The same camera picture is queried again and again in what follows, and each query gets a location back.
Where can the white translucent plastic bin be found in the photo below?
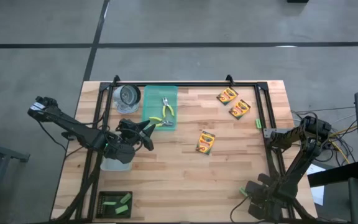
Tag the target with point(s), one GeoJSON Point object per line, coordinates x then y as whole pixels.
{"type": "Point", "coordinates": [117, 166]}

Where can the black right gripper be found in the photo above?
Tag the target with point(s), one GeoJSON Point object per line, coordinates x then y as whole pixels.
{"type": "Point", "coordinates": [269, 199]}

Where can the black mesh tray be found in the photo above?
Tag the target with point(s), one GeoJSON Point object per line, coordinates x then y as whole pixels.
{"type": "Point", "coordinates": [104, 214]}

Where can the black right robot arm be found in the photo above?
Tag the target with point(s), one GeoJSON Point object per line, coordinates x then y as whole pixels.
{"type": "Point", "coordinates": [294, 168]}

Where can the grey metal stand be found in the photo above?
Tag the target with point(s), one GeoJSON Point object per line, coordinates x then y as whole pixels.
{"type": "Point", "coordinates": [2, 152]}

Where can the yellow green crayon box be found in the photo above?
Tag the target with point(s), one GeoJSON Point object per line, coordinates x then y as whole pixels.
{"type": "Point", "coordinates": [227, 96]}
{"type": "Point", "coordinates": [240, 109]}
{"type": "Point", "coordinates": [205, 142]}

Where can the black aluminium table frame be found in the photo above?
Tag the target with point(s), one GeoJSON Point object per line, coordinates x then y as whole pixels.
{"type": "Point", "coordinates": [197, 84]}

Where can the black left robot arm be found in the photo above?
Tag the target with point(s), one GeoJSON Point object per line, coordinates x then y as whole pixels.
{"type": "Point", "coordinates": [70, 127]}

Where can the black floor beam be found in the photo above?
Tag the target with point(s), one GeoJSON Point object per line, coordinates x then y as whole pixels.
{"type": "Point", "coordinates": [328, 177]}

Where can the teal translucent plastic bin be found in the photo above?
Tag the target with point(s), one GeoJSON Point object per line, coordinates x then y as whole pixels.
{"type": "Point", "coordinates": [154, 102]}

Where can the green eraser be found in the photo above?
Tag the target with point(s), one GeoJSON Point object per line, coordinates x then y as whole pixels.
{"type": "Point", "coordinates": [109, 203]}
{"type": "Point", "coordinates": [125, 198]}
{"type": "Point", "coordinates": [243, 192]}
{"type": "Point", "coordinates": [122, 209]}
{"type": "Point", "coordinates": [258, 124]}

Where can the white paper sheet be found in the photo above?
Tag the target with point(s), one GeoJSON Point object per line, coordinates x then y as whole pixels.
{"type": "Point", "coordinates": [319, 194]}

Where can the black table edge bracket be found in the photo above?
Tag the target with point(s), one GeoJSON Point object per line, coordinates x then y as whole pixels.
{"type": "Point", "coordinates": [67, 135]}

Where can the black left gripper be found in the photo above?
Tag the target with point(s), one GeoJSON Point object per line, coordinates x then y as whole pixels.
{"type": "Point", "coordinates": [120, 151]}

